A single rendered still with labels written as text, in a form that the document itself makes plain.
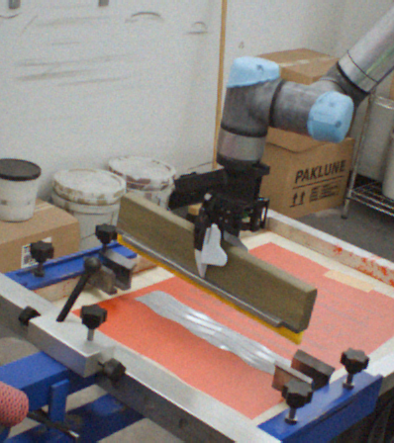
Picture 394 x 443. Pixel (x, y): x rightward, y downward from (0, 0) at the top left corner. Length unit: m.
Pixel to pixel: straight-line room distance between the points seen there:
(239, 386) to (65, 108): 2.68
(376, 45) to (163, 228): 0.46
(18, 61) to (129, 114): 0.75
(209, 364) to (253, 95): 0.46
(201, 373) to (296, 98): 0.48
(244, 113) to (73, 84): 2.69
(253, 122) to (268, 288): 0.26
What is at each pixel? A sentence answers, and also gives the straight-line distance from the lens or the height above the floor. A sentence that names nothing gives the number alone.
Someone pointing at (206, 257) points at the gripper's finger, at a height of 1.14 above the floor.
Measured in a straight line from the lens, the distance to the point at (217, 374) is 1.57.
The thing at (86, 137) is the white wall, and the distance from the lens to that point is 4.23.
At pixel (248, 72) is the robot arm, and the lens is 1.41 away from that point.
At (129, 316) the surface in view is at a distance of 1.69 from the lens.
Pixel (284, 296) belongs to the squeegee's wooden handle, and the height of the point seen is 1.13.
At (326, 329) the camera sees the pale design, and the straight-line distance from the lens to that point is 1.78.
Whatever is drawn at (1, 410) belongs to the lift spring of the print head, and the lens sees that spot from 1.21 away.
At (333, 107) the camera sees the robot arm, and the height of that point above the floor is 1.43.
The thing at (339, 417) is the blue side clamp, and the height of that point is 0.98.
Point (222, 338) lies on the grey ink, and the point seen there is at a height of 0.96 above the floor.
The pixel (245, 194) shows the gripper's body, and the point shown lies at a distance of 1.47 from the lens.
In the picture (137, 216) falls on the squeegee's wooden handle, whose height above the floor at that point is 1.14.
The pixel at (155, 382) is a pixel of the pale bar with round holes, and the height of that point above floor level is 1.04.
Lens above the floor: 1.75
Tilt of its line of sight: 22 degrees down
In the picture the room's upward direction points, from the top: 10 degrees clockwise
